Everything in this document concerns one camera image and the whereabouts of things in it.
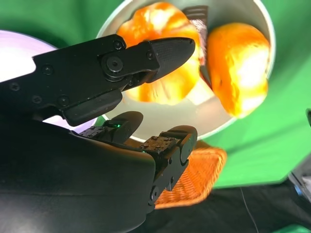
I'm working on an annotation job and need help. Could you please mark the orange wicker basket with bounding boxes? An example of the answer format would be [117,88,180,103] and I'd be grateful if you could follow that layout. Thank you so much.
[154,140,228,210]

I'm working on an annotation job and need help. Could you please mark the green tablecloth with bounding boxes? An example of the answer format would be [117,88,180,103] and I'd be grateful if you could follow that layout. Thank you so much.
[0,0,311,190]

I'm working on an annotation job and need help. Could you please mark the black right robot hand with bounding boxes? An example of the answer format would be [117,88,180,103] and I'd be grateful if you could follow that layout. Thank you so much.
[0,33,198,233]

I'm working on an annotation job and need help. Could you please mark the plain orange ring bread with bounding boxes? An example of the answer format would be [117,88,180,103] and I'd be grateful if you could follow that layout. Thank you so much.
[206,23,271,118]

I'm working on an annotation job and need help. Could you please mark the pale grey-green bowl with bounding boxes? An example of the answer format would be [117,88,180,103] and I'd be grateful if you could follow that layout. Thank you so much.
[96,0,276,143]

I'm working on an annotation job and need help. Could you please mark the thin white hanging cable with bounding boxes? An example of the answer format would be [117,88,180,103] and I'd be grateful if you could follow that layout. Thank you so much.
[240,187,260,233]

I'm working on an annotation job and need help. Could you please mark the chocolate layered cake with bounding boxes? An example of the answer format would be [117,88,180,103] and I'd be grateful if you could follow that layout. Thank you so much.
[181,5,209,66]

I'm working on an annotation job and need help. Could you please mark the grey metal equipment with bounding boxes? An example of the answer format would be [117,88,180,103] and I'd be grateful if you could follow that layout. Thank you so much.
[288,157,311,203]

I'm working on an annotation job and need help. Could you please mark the striped orange white ring bread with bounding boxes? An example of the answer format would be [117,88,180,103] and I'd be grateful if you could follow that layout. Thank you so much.
[117,2,201,105]

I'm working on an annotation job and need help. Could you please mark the lavender round plate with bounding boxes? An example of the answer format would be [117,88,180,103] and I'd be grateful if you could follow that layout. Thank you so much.
[0,29,98,133]

